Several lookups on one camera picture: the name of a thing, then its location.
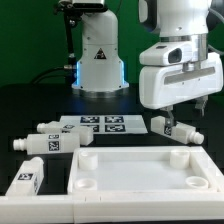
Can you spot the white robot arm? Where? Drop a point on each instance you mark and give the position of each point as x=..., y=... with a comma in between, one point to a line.
x=171, y=40

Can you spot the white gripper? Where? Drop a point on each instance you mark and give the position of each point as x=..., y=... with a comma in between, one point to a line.
x=160, y=87

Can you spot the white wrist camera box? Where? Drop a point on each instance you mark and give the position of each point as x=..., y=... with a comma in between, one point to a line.
x=168, y=53

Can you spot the white fiducial marker sheet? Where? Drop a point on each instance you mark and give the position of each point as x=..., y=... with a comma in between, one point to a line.
x=109, y=124

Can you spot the white L-shaped fence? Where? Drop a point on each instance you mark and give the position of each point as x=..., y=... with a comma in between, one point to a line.
x=92, y=206

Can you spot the white square desk top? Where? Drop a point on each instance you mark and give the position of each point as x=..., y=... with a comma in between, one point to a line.
x=144, y=169

